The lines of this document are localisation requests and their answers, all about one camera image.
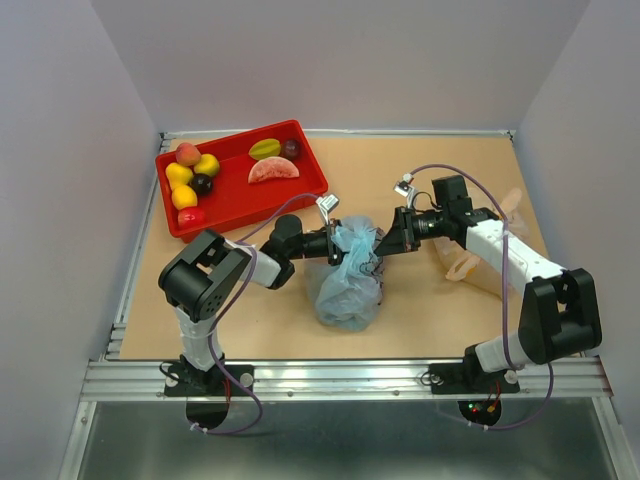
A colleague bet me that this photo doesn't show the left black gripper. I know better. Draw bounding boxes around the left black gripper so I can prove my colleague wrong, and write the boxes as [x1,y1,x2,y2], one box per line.
[287,219,373,267]

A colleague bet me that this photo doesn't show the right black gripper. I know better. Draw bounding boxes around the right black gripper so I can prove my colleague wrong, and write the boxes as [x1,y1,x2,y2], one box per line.
[372,205,448,256]

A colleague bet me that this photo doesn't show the light blue plastic bag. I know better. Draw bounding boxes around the light blue plastic bag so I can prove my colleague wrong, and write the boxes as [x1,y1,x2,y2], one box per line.
[304,216,384,332]

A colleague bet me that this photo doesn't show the red apple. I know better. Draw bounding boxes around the red apple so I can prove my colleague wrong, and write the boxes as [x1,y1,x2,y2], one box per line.
[177,206,206,229]

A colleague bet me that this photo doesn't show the orange mango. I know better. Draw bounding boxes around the orange mango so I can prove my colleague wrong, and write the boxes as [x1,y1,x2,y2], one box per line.
[165,162,194,190]

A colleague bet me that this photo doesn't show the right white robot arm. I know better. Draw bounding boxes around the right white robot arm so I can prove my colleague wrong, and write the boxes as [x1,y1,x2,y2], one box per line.
[375,175,602,392]

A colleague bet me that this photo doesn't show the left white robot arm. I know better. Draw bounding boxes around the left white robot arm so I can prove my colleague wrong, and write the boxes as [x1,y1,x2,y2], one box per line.
[158,214,343,397]

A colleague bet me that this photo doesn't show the orange plastic bag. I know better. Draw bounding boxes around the orange plastic bag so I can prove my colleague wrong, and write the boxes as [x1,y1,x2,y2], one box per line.
[433,188,529,298]

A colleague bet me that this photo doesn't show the pink grapefruit slice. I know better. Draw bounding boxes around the pink grapefruit slice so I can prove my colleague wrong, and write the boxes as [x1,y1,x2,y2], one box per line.
[248,156,300,184]

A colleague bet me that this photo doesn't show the red plastic tray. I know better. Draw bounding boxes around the red plastic tray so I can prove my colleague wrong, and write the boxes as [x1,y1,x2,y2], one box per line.
[155,120,329,243]

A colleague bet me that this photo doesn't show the dark purple plum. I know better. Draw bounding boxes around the dark purple plum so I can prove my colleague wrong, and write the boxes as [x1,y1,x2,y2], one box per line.
[281,139,302,161]

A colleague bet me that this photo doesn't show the yellow green starfruit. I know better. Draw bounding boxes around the yellow green starfruit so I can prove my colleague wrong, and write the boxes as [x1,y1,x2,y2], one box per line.
[249,138,281,161]

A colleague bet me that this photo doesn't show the black mangosteen top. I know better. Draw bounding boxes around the black mangosteen top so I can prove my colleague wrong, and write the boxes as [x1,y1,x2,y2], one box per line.
[189,173,213,197]

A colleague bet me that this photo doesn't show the yellow pear fruit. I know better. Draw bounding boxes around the yellow pear fruit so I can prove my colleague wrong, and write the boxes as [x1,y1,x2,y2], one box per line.
[193,154,220,177]

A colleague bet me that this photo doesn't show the yellow lemon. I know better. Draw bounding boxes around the yellow lemon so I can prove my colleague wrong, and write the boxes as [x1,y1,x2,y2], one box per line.
[171,185,198,210]

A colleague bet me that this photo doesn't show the peach fruit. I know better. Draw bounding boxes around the peach fruit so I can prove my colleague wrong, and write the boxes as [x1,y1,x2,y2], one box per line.
[175,142,202,167]

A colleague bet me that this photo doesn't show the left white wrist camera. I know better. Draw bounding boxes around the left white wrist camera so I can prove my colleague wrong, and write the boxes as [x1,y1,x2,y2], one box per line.
[315,194,340,225]

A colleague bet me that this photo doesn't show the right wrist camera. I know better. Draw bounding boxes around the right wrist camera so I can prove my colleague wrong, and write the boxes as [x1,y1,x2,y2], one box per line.
[394,173,418,208]

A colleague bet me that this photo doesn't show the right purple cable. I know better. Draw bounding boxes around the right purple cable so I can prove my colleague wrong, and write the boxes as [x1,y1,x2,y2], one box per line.
[412,163,555,431]

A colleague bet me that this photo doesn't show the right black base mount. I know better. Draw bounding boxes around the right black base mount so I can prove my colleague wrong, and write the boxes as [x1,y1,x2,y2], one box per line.
[419,362,520,395]

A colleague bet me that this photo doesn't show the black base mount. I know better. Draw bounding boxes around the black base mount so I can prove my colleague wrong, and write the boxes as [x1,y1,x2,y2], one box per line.
[419,362,520,395]
[159,361,247,398]

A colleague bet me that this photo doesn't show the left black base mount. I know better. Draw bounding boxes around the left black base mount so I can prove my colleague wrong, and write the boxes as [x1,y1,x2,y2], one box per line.
[159,361,247,398]

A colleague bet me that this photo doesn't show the aluminium front rail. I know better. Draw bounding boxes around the aluminium front rail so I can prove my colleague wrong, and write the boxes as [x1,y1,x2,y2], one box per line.
[80,357,613,403]

